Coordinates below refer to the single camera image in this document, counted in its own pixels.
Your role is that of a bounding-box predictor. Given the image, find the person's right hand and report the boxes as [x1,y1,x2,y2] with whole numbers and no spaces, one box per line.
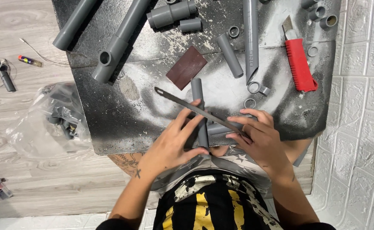
[226,108,295,180]

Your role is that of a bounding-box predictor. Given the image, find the person's left hand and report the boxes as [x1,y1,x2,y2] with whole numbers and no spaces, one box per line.
[138,99,210,180]

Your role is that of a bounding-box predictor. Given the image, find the metal hacksaw blade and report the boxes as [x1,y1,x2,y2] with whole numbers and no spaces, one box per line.
[154,86,249,137]

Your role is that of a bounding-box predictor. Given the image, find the grey plastic pipe piece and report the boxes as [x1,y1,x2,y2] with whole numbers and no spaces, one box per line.
[190,78,210,149]

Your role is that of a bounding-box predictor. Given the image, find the person's grey star shorts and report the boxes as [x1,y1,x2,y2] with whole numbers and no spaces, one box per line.
[150,145,274,199]

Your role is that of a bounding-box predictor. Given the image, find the person's right leg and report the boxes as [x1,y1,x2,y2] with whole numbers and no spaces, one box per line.
[282,139,314,164]

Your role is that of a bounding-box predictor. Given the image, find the grey pipe under board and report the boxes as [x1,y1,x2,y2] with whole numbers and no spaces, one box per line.
[292,148,309,167]

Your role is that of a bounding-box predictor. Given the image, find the short grey pipe stub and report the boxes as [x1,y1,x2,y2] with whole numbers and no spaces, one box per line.
[207,116,258,136]

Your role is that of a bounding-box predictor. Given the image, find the black dusty work board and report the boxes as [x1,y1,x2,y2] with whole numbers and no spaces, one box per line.
[52,0,343,156]

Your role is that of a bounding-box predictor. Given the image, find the person's black yellow shirt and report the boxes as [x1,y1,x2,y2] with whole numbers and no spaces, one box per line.
[96,169,338,230]

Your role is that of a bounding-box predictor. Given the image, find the brown sandpaper sheet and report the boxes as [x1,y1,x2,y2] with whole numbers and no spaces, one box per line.
[165,45,208,91]

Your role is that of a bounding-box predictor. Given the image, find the red utility knife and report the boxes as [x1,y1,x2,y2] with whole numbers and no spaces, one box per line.
[282,15,319,93]

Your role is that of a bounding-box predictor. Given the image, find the medium grey pipe piece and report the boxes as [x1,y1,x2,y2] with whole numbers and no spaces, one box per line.
[216,32,244,79]

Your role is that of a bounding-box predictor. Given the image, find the long split grey pipe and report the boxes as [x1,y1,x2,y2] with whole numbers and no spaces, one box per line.
[243,0,260,85]

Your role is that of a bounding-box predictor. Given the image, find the long grey pipe with tee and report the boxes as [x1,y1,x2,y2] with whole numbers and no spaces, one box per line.
[92,0,151,84]

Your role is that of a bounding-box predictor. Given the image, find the clear bag of grey fittings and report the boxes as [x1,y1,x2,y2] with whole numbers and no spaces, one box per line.
[6,81,94,161]

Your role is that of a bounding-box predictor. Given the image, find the short grey pipe sleeve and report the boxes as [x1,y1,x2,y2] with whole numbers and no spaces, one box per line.
[179,17,202,33]

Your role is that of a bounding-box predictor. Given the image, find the grey pipe coupling assembly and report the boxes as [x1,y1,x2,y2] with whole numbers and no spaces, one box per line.
[146,0,197,29]

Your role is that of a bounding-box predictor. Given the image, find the short grey pipe coupling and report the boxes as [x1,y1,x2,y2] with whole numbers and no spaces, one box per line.
[301,0,320,10]
[308,5,327,22]
[319,14,338,29]

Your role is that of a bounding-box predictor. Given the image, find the long grey plastic pipe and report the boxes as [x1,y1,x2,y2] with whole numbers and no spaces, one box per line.
[52,0,98,51]

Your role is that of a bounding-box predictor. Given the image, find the colourful lighter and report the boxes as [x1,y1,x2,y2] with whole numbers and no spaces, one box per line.
[18,55,43,68]

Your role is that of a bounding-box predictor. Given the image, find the small clear pink box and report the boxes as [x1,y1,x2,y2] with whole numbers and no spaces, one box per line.
[0,182,14,200]

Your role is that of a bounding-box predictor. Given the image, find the grey pipe clip ring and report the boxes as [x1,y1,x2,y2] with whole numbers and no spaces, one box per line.
[247,81,271,97]

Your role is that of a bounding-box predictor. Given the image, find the thin white wire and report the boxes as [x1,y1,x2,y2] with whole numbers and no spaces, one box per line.
[19,37,70,66]

